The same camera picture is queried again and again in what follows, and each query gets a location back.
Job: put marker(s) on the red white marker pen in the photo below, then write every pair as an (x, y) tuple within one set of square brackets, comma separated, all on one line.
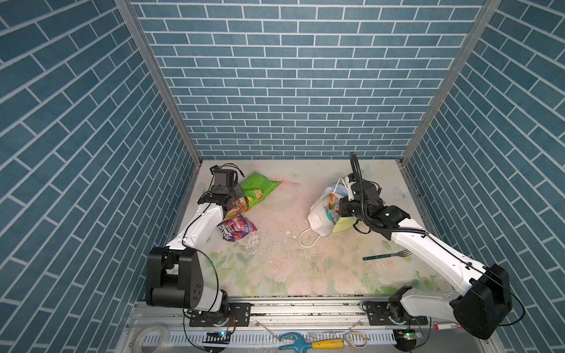
[(446, 325)]

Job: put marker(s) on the aluminium corner post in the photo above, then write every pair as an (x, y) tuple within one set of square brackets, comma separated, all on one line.
[(134, 27), (484, 16)]

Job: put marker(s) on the teal yellow handled tool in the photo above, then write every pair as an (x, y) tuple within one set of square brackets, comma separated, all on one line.
[(300, 345)]

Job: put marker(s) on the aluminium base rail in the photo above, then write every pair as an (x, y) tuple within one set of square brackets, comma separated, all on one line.
[(260, 322)]

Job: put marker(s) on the floral paper gift bag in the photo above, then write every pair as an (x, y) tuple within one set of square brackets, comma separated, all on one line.
[(324, 218)]

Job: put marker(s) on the clear tape roll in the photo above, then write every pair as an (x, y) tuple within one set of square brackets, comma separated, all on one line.
[(154, 334)]

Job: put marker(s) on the aluminium corner post left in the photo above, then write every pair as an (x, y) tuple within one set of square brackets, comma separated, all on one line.
[(134, 27)]

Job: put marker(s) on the teal handled fork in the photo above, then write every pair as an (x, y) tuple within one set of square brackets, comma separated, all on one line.
[(404, 253)]

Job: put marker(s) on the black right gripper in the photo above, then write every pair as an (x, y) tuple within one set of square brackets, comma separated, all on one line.
[(342, 209)]

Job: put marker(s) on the green chips bag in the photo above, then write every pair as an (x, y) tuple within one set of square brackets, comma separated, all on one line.
[(256, 188)]

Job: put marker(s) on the aluminium corner post right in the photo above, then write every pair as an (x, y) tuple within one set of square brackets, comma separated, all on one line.
[(484, 16)]

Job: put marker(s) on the rubber band loop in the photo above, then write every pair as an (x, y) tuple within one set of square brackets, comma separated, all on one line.
[(356, 340)]

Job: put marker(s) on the purple Fox's berries candy bag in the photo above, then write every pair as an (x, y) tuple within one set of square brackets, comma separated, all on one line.
[(235, 229)]

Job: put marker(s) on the orange clear snack bag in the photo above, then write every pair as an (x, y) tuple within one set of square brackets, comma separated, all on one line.
[(235, 212)]

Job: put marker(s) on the teal Fox's mint candy bag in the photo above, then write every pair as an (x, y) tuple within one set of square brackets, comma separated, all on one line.
[(332, 212)]

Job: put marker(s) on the orange Fox's fruits candy bag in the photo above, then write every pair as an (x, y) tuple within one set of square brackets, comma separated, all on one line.
[(243, 204)]

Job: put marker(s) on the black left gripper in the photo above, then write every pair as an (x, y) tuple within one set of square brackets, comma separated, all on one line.
[(235, 187)]

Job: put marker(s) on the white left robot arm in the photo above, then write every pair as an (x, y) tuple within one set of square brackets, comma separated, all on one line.
[(175, 276)]

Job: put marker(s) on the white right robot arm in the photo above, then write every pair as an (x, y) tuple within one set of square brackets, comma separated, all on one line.
[(481, 296)]

